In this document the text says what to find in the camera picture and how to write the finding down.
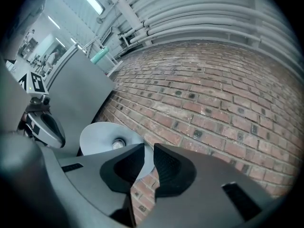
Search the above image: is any black desk lamp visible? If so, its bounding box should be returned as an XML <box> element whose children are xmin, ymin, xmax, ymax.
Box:
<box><xmin>76</xmin><ymin>122</ymin><xmax>155</xmax><ymax>181</ymax></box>

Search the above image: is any row of white ceiling pipes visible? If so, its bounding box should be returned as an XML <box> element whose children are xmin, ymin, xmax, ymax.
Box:
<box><xmin>129</xmin><ymin>0</ymin><xmax>304</xmax><ymax>57</ymax></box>

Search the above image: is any teal roll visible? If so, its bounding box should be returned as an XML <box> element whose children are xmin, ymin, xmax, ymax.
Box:
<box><xmin>91</xmin><ymin>47</ymin><xmax>109</xmax><ymax>64</ymax></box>

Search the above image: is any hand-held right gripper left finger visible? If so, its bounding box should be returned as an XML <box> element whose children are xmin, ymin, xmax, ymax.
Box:
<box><xmin>58</xmin><ymin>143</ymin><xmax>145</xmax><ymax>227</ymax></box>

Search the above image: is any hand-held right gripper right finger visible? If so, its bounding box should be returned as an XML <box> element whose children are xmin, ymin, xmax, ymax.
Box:
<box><xmin>140</xmin><ymin>143</ymin><xmax>285</xmax><ymax>228</ymax></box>

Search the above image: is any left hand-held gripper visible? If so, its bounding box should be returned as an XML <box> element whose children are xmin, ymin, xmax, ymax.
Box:
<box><xmin>18</xmin><ymin>70</ymin><xmax>66</xmax><ymax>149</ymax></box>

